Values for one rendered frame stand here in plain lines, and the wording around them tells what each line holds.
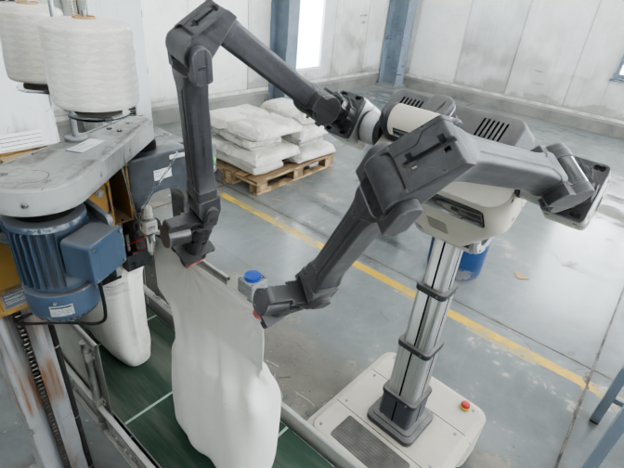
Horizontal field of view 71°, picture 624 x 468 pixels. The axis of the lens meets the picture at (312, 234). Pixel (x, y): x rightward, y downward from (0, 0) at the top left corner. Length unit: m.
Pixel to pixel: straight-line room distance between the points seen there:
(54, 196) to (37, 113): 3.18
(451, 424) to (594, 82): 7.35
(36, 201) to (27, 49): 0.39
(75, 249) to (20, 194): 0.14
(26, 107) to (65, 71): 3.12
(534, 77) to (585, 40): 0.88
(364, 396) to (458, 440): 0.40
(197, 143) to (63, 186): 0.27
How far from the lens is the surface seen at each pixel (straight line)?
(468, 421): 2.08
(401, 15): 9.64
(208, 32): 0.88
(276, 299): 0.89
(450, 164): 0.55
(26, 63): 1.20
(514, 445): 2.45
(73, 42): 0.94
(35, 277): 1.06
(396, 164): 0.58
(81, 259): 0.98
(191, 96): 0.92
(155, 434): 1.75
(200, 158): 1.00
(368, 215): 0.62
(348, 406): 1.97
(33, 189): 0.94
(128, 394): 1.88
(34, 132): 4.12
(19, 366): 1.47
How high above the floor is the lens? 1.79
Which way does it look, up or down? 30 degrees down
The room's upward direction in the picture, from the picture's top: 6 degrees clockwise
